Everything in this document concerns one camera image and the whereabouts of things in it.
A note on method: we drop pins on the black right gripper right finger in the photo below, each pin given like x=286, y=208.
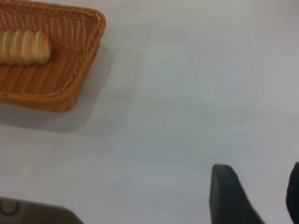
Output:
x=294, y=198

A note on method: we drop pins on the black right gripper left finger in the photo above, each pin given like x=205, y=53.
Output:
x=226, y=200

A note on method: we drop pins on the orange wicker basket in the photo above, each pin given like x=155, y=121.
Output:
x=58, y=77

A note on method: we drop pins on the striped spiral bread roll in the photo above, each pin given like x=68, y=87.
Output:
x=25, y=46

